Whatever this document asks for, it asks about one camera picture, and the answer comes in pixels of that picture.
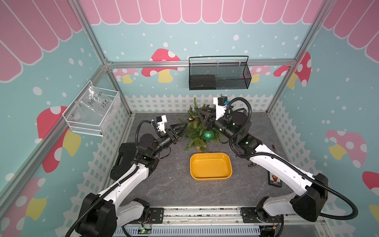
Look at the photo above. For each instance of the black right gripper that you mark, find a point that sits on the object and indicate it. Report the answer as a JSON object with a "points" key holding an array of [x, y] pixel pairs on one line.
{"points": [[210, 120]]}

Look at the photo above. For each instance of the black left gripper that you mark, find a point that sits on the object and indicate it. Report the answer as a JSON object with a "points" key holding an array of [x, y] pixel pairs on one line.
{"points": [[180, 135]]}

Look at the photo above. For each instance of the small green christmas tree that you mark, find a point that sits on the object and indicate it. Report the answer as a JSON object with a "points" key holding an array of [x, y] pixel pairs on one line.
{"points": [[195, 130]]}

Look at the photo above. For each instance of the green glitter ball ornament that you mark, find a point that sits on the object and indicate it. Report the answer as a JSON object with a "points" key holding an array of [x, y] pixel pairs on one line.
{"points": [[208, 135]]}

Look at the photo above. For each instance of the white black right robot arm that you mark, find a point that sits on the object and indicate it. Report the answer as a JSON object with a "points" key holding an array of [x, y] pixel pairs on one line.
{"points": [[307, 198]]}

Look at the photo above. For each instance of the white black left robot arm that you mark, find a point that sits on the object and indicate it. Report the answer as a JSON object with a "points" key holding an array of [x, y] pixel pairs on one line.
{"points": [[102, 214]]}

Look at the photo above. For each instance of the black box in basket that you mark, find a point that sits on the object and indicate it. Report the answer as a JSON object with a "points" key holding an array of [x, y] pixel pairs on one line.
{"points": [[202, 82]]}

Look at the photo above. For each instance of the yellow plastic tray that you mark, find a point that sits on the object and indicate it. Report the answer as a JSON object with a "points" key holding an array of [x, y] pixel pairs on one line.
{"points": [[210, 167]]}

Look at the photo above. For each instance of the clear plastic bag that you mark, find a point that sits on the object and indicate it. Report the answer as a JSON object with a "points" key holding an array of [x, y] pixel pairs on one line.
{"points": [[95, 107]]}

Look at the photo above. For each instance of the black card with picture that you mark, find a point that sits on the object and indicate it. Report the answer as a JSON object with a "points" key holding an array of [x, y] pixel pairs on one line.
{"points": [[273, 180]]}

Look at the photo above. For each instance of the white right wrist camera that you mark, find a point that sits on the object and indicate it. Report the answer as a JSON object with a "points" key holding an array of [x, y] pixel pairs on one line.
{"points": [[220, 105]]}

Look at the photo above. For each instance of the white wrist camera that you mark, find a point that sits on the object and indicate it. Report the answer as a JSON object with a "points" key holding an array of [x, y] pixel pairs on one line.
{"points": [[159, 124], [220, 105]]}

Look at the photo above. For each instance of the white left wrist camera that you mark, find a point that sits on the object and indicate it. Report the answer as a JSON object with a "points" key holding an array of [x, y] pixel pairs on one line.
{"points": [[159, 124]]}

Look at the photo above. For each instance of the black wire mesh basket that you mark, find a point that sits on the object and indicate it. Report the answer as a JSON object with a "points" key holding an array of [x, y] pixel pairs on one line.
{"points": [[232, 72]]}

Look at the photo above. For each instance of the white wire basket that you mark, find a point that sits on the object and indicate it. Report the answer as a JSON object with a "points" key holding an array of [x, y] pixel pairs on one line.
{"points": [[83, 128]]}

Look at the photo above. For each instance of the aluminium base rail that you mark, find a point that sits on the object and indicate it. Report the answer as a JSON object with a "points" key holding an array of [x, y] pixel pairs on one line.
{"points": [[221, 221]]}

